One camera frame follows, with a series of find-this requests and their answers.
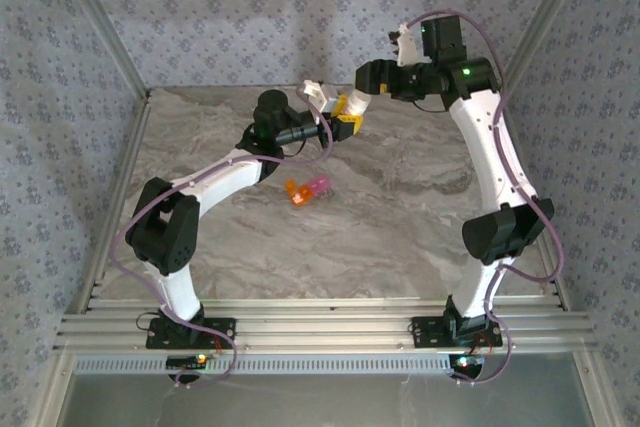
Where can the orange and pink pill organizer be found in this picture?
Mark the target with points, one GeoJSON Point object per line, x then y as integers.
{"type": "Point", "coordinates": [305, 192]}

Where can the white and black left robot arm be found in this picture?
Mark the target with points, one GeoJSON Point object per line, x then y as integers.
{"type": "Point", "coordinates": [175, 292]}

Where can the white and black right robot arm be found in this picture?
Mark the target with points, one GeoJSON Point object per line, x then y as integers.
{"type": "Point", "coordinates": [495, 157]}

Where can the small circuit board with LED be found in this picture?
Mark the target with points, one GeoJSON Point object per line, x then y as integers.
{"type": "Point", "coordinates": [187, 361]}
{"type": "Point", "coordinates": [467, 361]}

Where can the grey metal panel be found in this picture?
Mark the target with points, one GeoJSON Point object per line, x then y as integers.
{"type": "Point", "coordinates": [320, 402]}

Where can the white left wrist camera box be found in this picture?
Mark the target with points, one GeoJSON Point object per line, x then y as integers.
{"type": "Point", "coordinates": [322, 94]}

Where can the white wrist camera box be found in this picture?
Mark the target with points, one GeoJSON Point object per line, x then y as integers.
{"type": "Point", "coordinates": [407, 47]}
{"type": "Point", "coordinates": [322, 94]}

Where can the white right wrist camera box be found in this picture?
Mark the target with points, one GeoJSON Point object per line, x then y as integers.
{"type": "Point", "coordinates": [407, 47]}

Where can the aluminium table edge rail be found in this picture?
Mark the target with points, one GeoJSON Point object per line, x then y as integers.
{"type": "Point", "coordinates": [125, 172]}
{"type": "Point", "coordinates": [520, 147]}

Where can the aluminium frame post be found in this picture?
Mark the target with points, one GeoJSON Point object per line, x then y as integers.
{"type": "Point", "coordinates": [545, 22]}
{"type": "Point", "coordinates": [100, 22]}

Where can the aluminium mounting rail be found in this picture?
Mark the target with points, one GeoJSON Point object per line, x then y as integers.
{"type": "Point", "coordinates": [320, 327]}

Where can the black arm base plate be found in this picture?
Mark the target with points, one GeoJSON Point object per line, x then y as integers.
{"type": "Point", "coordinates": [430, 334]}
{"type": "Point", "coordinates": [165, 339]}

